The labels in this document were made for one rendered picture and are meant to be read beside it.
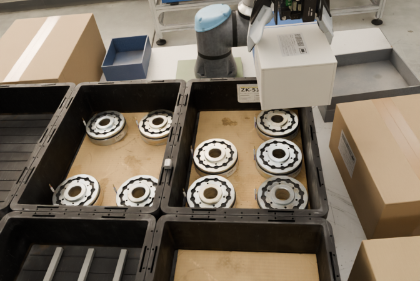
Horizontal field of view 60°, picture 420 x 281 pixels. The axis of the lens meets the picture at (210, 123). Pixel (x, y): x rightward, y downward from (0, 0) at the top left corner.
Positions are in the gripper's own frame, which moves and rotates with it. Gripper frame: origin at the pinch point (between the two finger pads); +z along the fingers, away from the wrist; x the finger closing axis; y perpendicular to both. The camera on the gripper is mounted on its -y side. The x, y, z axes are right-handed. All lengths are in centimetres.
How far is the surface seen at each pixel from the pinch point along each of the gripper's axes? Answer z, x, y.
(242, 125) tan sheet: 28.5, -9.1, -9.1
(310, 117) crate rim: 18.5, 5.5, 0.2
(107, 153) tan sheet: 29, -43, -3
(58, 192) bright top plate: 25, -51, 11
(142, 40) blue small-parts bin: 37, -45, -71
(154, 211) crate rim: 18.4, -26.6, 21.5
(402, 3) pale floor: 112, 131, -219
